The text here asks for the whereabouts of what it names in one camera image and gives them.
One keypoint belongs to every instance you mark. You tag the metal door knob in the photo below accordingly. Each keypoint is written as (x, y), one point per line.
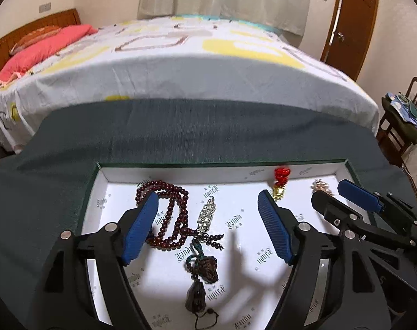
(339, 35)

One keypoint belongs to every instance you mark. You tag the dark grey tablecloth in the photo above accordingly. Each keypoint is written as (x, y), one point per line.
(57, 178)

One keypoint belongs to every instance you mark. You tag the pink pillow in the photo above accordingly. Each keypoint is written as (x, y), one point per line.
(39, 51)

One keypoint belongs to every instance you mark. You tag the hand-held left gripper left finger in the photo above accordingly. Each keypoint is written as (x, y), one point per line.
(141, 227)

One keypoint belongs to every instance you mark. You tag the wooden chair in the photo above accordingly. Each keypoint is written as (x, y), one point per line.
(394, 137)

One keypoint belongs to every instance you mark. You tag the wooden door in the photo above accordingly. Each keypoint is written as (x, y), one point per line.
(356, 24)

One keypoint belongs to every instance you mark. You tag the bed with patterned sheet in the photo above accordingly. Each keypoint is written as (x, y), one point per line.
(194, 68)

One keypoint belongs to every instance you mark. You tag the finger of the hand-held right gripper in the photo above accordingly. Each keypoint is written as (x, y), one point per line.
(332, 208)
(359, 196)

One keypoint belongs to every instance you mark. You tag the silver crystal brooch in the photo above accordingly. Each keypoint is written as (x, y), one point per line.
(206, 215)

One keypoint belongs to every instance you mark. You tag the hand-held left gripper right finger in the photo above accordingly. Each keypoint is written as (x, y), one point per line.
(273, 227)

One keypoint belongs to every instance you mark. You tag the grey wall socket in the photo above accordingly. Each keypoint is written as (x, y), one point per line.
(45, 7)

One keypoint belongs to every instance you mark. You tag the white shallow cardboard box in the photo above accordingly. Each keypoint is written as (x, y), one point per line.
(236, 213)

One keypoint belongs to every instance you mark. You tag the pile of clothes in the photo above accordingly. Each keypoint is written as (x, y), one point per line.
(406, 110)

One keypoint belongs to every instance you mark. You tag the wooden headboard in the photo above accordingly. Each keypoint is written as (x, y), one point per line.
(2, 51)

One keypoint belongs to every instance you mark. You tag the brown embroidered pillow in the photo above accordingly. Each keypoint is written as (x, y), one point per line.
(33, 39)

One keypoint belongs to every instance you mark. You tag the gold charm with red knot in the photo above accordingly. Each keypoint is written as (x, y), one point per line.
(281, 175)

